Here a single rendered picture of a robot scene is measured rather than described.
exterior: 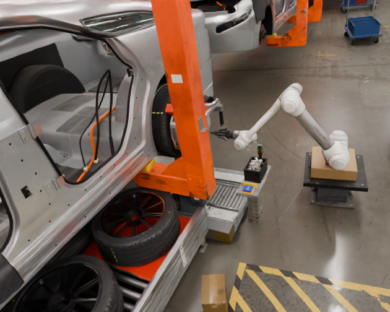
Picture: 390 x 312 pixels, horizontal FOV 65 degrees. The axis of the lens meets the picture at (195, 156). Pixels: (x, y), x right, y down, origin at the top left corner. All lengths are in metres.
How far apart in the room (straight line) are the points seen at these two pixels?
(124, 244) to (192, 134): 0.88
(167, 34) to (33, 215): 1.22
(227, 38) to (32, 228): 3.92
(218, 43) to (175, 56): 3.17
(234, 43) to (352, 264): 3.52
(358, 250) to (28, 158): 2.36
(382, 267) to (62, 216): 2.22
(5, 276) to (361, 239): 2.44
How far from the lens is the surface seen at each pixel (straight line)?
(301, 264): 2.62
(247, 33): 5.05
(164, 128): 2.53
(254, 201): 2.70
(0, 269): 1.86
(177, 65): 1.89
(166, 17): 1.84
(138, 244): 2.22
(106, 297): 2.02
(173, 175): 2.39
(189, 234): 2.37
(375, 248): 2.83
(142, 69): 2.39
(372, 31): 7.89
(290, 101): 2.40
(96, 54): 4.43
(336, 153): 2.64
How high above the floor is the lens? 2.05
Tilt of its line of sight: 32 degrees down
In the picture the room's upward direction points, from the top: 10 degrees counter-clockwise
